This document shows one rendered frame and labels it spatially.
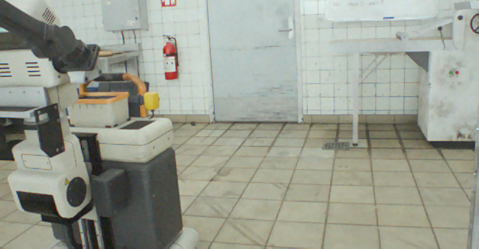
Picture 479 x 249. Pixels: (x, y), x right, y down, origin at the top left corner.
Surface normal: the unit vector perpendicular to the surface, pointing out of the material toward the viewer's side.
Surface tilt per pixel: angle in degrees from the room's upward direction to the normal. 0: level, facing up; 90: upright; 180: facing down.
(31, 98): 91
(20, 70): 99
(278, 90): 90
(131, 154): 90
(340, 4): 90
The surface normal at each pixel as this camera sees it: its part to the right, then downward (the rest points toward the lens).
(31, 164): -0.29, 0.37
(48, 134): 0.95, 0.02
